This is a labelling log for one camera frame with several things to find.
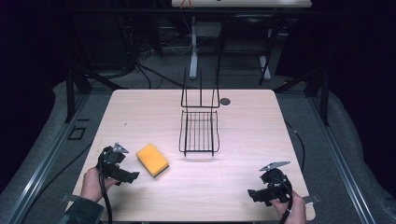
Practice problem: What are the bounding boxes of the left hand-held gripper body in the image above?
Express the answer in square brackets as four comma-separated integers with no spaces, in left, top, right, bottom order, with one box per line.
[95,142,130,182]

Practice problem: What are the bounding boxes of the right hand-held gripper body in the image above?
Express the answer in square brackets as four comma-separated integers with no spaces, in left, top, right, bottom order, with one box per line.
[259,161,293,203]

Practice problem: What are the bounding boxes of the yellow sponge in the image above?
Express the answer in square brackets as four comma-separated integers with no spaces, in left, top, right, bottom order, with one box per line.
[135,143,170,178]

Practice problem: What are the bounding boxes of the black wire rack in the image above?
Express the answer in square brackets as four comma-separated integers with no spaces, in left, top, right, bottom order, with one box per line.
[178,66,221,158]

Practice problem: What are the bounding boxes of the person's right hand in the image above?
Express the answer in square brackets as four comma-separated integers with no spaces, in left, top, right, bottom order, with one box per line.
[268,189,308,224]

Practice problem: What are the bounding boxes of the person's left hand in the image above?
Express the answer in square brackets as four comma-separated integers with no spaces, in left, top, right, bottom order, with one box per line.
[79,166,120,203]

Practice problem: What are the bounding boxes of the black metal stand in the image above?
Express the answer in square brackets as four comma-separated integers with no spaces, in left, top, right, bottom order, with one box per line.
[319,70,332,127]
[64,66,77,123]

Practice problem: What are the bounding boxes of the white desk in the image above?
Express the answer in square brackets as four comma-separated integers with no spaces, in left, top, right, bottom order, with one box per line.
[171,0,313,81]

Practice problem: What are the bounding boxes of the black stool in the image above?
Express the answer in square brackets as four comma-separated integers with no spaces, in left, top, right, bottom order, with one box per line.
[216,12,281,87]

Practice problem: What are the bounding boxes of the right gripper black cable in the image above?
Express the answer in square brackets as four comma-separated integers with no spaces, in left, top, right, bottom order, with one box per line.
[277,175,295,224]

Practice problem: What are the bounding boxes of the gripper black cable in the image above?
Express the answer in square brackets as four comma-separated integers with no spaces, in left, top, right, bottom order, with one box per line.
[97,163,114,224]
[277,175,295,224]

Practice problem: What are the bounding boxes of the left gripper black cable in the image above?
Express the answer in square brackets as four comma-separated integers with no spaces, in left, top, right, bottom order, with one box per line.
[97,163,114,224]

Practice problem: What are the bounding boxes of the metal table bracket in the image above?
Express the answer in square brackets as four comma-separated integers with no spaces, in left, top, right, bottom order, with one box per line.
[61,193,82,203]
[302,194,321,205]

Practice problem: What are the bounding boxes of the black cable beside table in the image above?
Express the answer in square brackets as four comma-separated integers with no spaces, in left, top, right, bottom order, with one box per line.
[285,121,306,173]

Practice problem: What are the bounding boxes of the aluminium floor rail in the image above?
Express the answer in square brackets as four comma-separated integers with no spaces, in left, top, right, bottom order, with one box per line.
[0,93,92,224]
[308,94,377,224]

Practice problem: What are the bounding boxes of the black floor cables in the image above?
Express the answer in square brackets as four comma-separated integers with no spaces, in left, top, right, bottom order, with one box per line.
[106,40,200,91]

